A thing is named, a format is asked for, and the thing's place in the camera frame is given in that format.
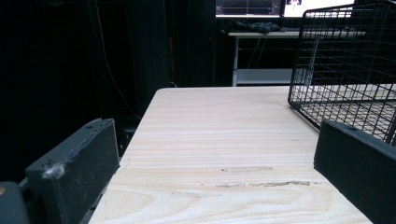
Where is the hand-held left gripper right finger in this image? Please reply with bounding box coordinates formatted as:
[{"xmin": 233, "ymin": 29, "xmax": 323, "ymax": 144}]
[{"xmin": 313, "ymin": 119, "xmax": 396, "ymax": 224}]

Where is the thin hanging cable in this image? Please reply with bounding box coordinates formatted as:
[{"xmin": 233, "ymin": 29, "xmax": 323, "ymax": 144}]
[{"xmin": 92, "ymin": 0, "xmax": 143, "ymax": 120}]

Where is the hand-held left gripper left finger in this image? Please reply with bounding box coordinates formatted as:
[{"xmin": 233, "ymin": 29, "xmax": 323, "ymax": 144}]
[{"xmin": 25, "ymin": 118, "xmax": 121, "ymax": 224}]

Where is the white desk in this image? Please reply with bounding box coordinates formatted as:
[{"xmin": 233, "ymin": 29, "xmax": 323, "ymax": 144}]
[{"xmin": 221, "ymin": 30, "xmax": 367, "ymax": 88}]

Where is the computer monitor with white screen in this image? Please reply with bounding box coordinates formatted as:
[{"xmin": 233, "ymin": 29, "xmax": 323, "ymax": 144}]
[{"xmin": 282, "ymin": 0, "xmax": 356, "ymax": 19}]

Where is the dark cloth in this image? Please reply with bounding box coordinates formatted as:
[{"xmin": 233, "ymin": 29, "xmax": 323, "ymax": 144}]
[{"xmin": 222, "ymin": 19, "xmax": 288, "ymax": 35}]

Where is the black wire basket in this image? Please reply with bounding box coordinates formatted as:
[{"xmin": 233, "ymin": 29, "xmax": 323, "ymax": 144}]
[{"xmin": 287, "ymin": 1, "xmax": 396, "ymax": 147}]

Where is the computer monitor with graph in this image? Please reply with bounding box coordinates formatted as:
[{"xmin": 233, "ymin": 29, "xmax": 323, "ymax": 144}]
[{"xmin": 215, "ymin": 0, "xmax": 283, "ymax": 19}]

